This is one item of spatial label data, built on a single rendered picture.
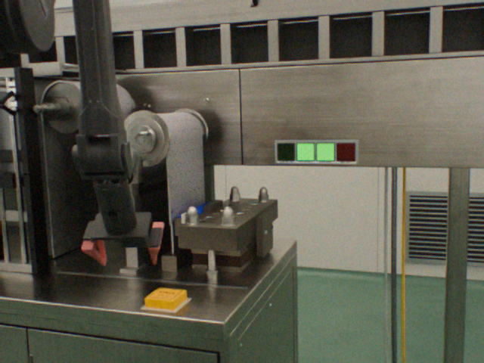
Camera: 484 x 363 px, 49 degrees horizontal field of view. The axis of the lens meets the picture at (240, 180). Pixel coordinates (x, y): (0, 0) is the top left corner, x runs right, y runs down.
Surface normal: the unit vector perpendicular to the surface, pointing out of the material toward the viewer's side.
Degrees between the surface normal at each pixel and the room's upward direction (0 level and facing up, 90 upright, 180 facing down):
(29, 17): 90
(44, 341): 90
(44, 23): 90
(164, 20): 90
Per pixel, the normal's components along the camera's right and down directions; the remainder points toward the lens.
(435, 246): -0.32, 0.15
